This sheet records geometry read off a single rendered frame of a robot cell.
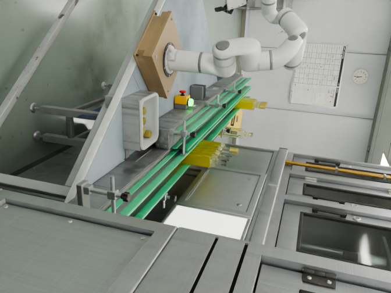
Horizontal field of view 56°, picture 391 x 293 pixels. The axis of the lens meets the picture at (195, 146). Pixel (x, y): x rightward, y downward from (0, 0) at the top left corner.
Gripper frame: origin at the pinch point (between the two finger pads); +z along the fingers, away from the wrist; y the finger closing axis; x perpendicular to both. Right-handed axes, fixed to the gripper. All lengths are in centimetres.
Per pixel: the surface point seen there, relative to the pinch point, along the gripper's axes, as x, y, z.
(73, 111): -20, 34, 86
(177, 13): 8.3, 6.4, 20.0
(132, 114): -62, 10, 45
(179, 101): -16, 45, 29
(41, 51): -12, 1, 89
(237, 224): -100, 46, 12
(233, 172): -54, 70, 8
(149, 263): -145, -21, 32
